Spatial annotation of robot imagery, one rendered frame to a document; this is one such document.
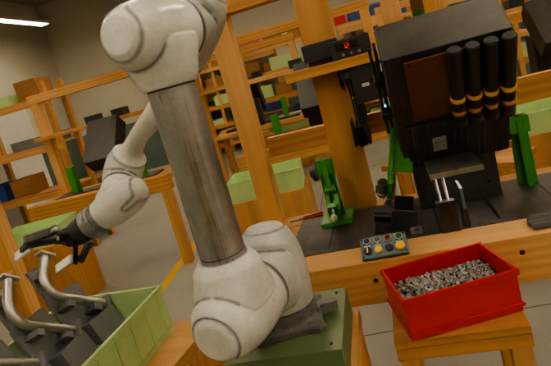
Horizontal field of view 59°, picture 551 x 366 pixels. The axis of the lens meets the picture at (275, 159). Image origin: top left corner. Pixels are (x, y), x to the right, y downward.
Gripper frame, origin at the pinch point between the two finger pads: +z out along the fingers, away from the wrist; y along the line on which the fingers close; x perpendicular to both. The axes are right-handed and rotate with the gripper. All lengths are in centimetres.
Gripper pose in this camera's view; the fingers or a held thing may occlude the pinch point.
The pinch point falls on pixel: (38, 262)
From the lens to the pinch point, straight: 163.1
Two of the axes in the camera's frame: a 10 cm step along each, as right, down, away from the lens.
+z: -8.0, 5.5, 2.5
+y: -5.2, -4.2, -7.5
